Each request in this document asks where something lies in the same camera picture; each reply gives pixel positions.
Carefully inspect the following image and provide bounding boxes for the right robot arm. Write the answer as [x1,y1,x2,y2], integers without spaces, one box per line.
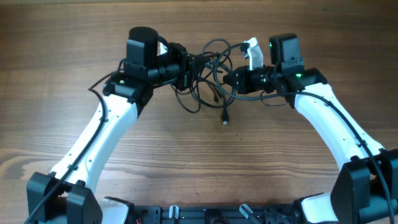
[223,34,397,223]

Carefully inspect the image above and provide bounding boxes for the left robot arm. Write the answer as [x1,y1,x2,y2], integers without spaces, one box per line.
[27,27,211,223]

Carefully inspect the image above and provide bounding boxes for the black usb cables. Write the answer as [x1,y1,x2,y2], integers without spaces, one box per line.
[169,37,249,126]

